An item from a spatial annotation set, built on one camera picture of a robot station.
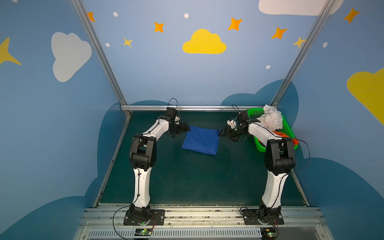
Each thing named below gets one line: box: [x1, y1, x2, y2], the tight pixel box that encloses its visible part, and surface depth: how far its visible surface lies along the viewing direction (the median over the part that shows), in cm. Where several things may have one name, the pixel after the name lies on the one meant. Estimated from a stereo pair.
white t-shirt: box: [256, 104, 283, 131], surface depth 106 cm
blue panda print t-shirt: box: [181, 125, 220, 156], surface depth 103 cm
